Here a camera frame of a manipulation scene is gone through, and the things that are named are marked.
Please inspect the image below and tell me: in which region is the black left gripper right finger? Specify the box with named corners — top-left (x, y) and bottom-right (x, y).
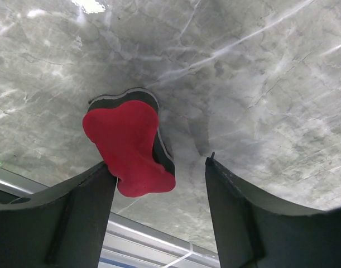
top-left (205, 157), bottom-right (341, 267)

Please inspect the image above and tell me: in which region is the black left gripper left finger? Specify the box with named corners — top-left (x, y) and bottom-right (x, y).
top-left (0, 162), bottom-right (116, 267)

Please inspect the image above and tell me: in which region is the red black whiteboard eraser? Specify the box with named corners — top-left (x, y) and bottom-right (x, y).
top-left (82, 88), bottom-right (176, 198)

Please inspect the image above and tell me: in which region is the aluminium table edge rail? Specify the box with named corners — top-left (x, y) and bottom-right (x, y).
top-left (0, 167), bottom-right (219, 267)

